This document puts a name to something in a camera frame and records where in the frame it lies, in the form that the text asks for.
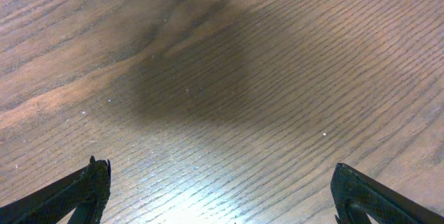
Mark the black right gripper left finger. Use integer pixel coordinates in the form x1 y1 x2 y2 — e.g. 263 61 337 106
1 156 112 223

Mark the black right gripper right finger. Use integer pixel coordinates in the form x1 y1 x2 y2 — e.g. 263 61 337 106
330 163 443 224

